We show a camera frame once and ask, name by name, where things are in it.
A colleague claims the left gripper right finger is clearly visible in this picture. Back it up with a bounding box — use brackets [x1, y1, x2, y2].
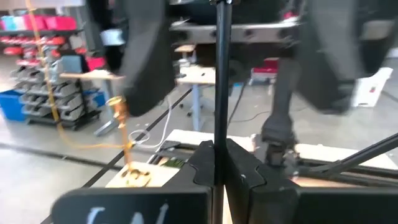
[224, 138, 398, 224]

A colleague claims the storage rack with bins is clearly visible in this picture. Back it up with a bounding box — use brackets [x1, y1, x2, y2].
[0, 14, 103, 131]

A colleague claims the wooden desk with grey leg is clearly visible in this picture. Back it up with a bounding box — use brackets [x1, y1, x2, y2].
[59, 68, 125, 138]
[175, 65, 218, 132]

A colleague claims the wooden shelf with black frame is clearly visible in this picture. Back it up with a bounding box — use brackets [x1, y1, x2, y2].
[105, 157, 398, 224]

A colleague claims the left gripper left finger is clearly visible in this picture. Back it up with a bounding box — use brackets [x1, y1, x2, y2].
[51, 139, 216, 224]

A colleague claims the white power cable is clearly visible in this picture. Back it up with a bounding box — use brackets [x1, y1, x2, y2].
[128, 95, 174, 149]

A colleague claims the black aluminium rig frame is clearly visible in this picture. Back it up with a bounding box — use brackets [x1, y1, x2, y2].
[149, 133, 398, 187]

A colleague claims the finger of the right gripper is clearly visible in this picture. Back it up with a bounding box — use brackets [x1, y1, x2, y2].
[296, 0, 362, 114]
[119, 0, 177, 118]

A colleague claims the yellow extension cable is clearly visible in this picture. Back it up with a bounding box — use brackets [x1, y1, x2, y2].
[25, 0, 135, 151]

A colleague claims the black candlestick holder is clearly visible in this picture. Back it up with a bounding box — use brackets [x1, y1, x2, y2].
[208, 0, 234, 224]

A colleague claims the blue plastic bin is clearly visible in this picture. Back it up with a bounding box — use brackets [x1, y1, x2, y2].
[0, 89, 27, 122]

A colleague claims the gold candlestick holder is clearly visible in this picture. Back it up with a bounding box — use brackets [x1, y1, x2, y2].
[105, 95, 153, 187]

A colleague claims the white box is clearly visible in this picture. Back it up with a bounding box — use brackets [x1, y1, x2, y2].
[353, 67, 394, 108]

